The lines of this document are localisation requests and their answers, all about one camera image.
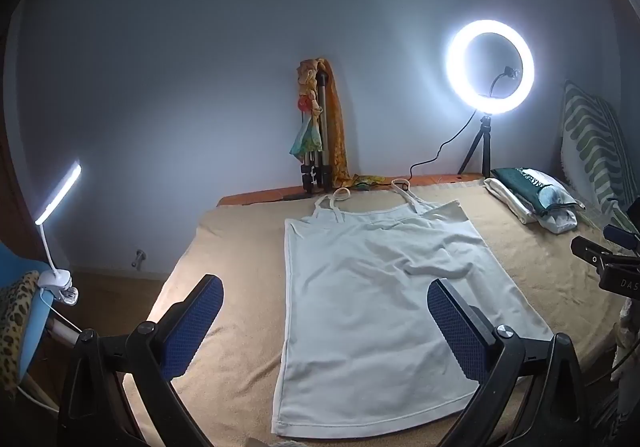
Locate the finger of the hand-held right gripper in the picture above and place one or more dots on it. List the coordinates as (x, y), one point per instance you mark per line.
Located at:
(625, 237)
(592, 254)

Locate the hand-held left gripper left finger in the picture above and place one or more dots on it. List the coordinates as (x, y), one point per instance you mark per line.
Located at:
(200, 322)

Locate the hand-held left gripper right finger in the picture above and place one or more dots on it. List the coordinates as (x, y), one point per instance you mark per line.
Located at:
(452, 322)

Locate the white camisole top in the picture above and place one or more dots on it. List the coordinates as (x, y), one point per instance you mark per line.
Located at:
(360, 277)

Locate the small white folded garment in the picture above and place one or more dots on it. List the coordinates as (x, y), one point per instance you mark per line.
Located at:
(557, 222)

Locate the metal door stopper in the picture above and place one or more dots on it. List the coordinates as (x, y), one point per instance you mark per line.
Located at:
(138, 258)

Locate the teal printed folded garment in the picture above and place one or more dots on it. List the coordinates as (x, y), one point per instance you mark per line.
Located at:
(530, 184)

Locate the white folded cloth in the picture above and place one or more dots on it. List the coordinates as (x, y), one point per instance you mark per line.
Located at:
(510, 199)

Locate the green striped pillow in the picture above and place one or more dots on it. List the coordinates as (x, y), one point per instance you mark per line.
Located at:
(590, 142)

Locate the blue chair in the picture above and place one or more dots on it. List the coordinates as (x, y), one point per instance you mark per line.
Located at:
(37, 327)

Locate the small black tripod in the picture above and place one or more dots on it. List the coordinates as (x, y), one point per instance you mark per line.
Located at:
(484, 127)

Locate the leopard print cloth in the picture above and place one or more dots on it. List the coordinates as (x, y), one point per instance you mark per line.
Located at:
(15, 317)

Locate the white clip desk lamp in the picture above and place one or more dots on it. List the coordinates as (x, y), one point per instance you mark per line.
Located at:
(60, 192)

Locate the black gooseneck phone holder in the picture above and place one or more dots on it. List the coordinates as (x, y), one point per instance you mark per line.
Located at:
(510, 73)

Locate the colourful printed scarf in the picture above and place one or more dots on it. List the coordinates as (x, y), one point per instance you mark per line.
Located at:
(307, 132)

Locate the silver folded tripod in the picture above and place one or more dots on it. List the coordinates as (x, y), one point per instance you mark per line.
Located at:
(324, 127)

